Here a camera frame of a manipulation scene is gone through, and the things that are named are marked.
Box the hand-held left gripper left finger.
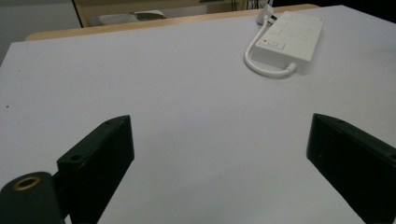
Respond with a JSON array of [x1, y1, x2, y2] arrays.
[[56, 114, 135, 224]]

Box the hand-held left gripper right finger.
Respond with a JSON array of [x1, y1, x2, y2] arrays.
[[305, 113, 396, 224]]

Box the white power strip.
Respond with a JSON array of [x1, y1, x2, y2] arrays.
[[250, 10, 325, 63]]

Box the black stand pole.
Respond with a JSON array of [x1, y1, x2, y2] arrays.
[[71, 0, 85, 29]]

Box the wooden chair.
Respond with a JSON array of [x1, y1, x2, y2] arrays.
[[74, 0, 237, 28]]

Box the white plug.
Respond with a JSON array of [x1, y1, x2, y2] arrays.
[[256, 3, 276, 26]]

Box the white power strip cable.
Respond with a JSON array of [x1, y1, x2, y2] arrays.
[[243, 17, 298, 79]]

